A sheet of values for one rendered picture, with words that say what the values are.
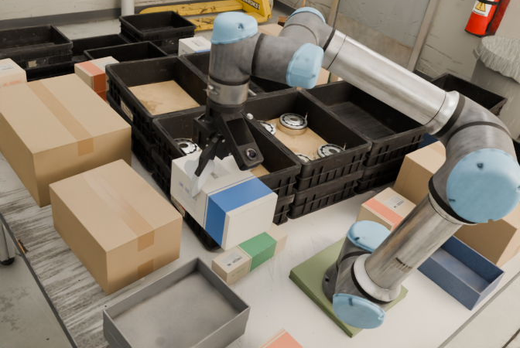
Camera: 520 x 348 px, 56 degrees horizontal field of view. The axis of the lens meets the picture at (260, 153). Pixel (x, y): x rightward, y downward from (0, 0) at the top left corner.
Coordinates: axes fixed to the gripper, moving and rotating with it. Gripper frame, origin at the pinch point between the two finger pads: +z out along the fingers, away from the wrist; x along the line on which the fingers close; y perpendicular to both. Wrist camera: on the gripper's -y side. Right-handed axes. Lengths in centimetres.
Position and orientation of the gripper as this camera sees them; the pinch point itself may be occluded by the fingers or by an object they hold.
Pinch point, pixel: (222, 187)
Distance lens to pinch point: 101.3
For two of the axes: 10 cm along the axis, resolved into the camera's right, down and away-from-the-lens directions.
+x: -7.6, 2.7, -5.9
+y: -6.4, -5.0, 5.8
